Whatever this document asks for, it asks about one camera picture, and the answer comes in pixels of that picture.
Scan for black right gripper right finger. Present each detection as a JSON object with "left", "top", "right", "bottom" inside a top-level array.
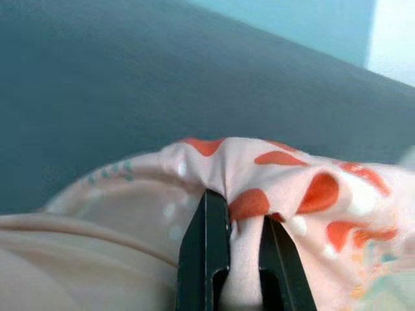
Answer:
[{"left": 259, "top": 214, "right": 318, "bottom": 311}]

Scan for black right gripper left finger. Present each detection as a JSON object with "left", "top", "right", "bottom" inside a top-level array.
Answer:
[{"left": 176, "top": 189, "right": 232, "bottom": 311}]

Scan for pink pillow with coloured dots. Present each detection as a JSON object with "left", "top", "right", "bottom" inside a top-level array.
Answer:
[{"left": 0, "top": 137, "right": 415, "bottom": 311}]

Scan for teal upholstered headboard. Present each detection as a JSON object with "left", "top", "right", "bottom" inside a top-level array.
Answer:
[{"left": 0, "top": 0, "right": 415, "bottom": 216}]

